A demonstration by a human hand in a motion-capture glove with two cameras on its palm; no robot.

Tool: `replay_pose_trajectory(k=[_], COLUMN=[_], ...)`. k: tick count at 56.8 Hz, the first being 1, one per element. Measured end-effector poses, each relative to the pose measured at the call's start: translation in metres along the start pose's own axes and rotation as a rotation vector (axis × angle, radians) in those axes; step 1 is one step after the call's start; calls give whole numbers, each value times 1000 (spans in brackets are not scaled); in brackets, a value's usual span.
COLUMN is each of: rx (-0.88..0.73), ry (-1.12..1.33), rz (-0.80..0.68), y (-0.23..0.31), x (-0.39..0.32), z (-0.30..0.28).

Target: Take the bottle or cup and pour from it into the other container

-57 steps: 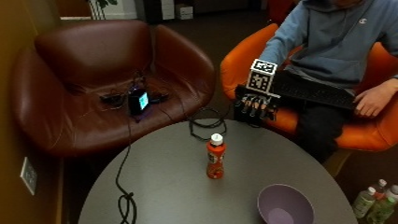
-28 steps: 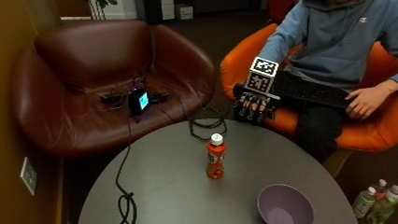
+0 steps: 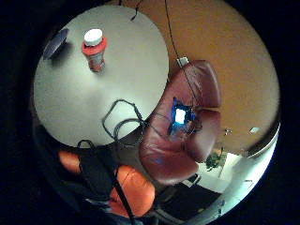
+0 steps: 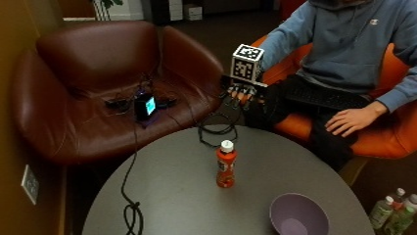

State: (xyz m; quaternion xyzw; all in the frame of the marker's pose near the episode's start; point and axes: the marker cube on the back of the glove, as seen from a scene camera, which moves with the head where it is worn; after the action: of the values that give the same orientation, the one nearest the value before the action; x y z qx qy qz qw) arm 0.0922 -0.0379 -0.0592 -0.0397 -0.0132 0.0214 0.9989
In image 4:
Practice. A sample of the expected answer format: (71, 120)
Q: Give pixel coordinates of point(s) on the white marker cube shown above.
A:
(246, 64)

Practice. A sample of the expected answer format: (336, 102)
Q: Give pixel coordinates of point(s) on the black keyboard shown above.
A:
(326, 96)

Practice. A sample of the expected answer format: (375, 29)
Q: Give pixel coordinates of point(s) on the orange chair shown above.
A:
(387, 137)

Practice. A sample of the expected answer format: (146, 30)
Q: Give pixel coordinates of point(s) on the black device with lit screen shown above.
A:
(146, 106)

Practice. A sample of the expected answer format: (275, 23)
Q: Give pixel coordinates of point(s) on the orange bottle with white cap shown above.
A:
(226, 166)

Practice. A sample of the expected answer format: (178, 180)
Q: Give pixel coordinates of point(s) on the the person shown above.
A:
(347, 45)

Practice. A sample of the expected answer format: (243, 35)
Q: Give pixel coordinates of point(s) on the bottle with red label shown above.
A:
(398, 197)

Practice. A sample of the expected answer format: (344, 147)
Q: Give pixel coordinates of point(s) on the clear bottle with green label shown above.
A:
(382, 212)

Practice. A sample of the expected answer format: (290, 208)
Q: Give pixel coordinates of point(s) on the pale bottle with white cap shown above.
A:
(411, 201)

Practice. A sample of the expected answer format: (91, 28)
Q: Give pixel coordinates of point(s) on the purple bowl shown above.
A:
(300, 215)

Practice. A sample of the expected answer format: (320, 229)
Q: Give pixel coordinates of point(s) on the white cabinet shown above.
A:
(175, 9)

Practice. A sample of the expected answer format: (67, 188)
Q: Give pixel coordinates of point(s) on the green bottle with white cap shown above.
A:
(400, 222)

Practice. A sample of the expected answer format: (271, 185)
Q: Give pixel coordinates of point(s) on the brown leather armchair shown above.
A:
(91, 65)

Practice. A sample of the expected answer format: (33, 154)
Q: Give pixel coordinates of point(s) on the white wall outlet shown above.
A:
(30, 184)

